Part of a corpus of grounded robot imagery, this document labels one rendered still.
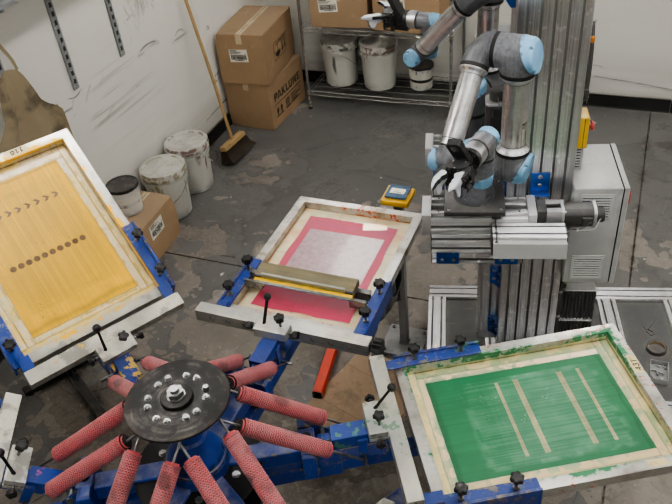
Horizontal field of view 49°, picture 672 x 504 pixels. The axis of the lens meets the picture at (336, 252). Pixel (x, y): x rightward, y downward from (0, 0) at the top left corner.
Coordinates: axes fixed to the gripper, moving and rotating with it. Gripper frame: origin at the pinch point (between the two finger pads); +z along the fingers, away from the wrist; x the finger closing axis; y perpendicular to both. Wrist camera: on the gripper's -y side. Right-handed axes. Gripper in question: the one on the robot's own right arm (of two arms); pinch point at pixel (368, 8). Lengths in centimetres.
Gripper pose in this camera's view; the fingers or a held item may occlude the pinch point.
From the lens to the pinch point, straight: 345.1
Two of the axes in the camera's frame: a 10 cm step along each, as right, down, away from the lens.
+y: 1.6, 7.0, 6.9
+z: -8.4, -2.7, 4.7
